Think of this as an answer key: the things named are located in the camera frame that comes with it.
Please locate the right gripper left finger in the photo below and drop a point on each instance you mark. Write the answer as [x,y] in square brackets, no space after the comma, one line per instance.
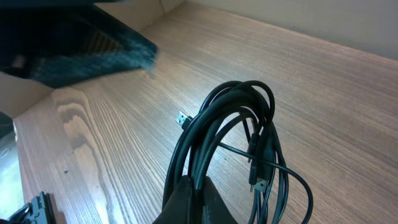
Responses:
[178,209]

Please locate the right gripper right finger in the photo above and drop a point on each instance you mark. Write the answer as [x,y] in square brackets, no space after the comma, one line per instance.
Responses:
[214,210]

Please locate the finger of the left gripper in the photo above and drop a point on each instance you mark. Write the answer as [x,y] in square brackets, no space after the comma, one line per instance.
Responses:
[60,43]

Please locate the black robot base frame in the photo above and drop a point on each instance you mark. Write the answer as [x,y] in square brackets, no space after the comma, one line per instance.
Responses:
[38,211]

